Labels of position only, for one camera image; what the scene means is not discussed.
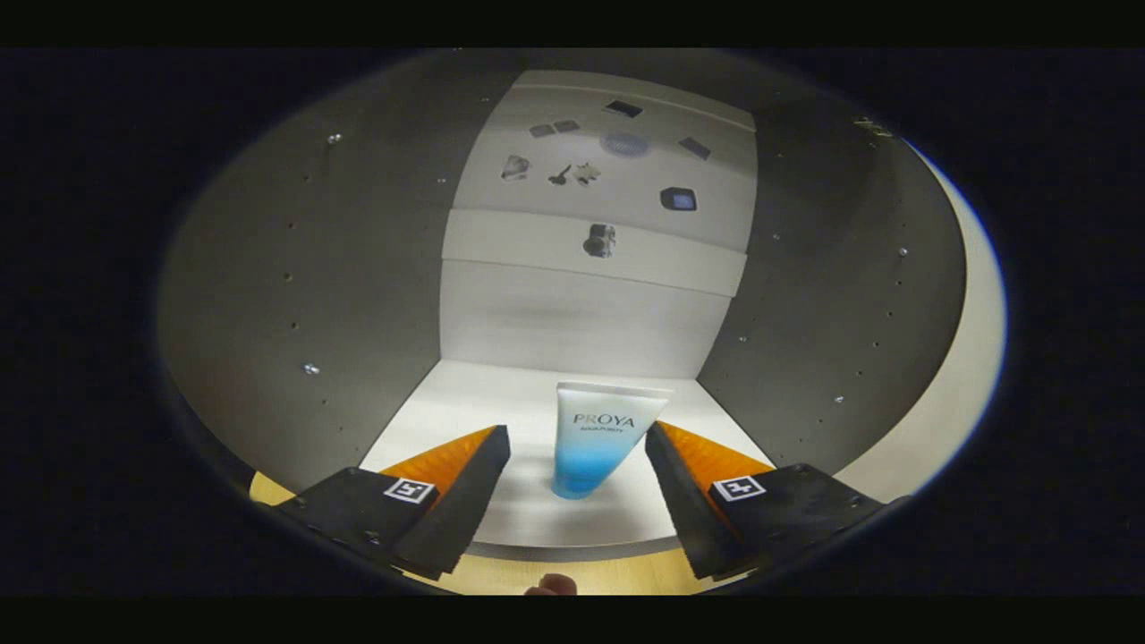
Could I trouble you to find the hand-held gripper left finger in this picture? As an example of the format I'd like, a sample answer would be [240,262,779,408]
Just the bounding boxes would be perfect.
[255,424,513,582]

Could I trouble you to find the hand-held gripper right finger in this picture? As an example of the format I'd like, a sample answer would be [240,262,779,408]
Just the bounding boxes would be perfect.
[644,421,910,582]

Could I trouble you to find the white and blue tube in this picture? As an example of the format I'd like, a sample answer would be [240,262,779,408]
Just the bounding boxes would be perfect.
[550,381,674,501]

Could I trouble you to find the dark grey cabinet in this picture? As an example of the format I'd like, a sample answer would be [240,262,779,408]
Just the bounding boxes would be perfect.
[157,49,971,563]

